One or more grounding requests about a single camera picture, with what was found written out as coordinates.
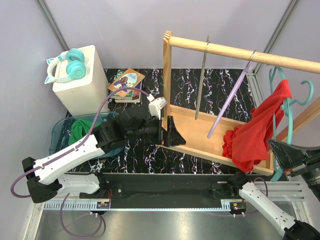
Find wooden clothes rack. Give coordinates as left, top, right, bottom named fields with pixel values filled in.
left=162, top=31, right=320, bottom=167

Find teal cat-ear headphones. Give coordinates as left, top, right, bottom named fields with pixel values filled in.
left=44, top=48, right=86, bottom=85

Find orange top book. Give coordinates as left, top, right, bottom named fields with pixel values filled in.
left=108, top=68, right=145, bottom=99

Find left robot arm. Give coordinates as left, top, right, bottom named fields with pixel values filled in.
left=22, top=111, right=186, bottom=203

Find teal hanger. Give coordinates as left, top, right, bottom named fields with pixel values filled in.
left=269, top=66, right=314, bottom=182

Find purple hanger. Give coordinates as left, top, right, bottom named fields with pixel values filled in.
left=207, top=50, right=256, bottom=139

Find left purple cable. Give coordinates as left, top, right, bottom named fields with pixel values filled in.
left=10, top=87, right=153, bottom=237

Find white box stand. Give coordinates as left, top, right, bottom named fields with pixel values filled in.
left=52, top=45, right=108, bottom=116

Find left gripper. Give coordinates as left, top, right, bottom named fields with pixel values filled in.
left=127, top=114, right=186, bottom=148

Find red tank top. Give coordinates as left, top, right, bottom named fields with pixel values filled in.
left=222, top=79, right=292, bottom=173

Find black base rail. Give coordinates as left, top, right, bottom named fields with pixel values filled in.
left=79, top=172, right=257, bottom=211

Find grey hanger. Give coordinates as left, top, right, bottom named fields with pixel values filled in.
left=194, top=35, right=210, bottom=120

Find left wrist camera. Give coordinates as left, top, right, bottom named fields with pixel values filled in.
left=146, top=94, right=167, bottom=119

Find green tank top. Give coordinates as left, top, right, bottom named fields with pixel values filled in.
left=68, top=119, right=93, bottom=146

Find green bottom book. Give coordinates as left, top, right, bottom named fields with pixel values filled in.
left=108, top=68, right=145, bottom=103

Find teal plastic bin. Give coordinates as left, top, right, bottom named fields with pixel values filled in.
left=49, top=111, right=125, bottom=160

